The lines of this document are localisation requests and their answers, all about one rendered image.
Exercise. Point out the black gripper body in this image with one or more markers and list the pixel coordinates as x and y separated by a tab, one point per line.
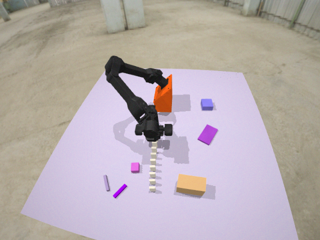
167	129

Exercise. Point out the small blue block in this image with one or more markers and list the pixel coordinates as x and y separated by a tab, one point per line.
207	104

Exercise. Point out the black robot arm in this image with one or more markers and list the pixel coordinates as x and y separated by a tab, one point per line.
136	105

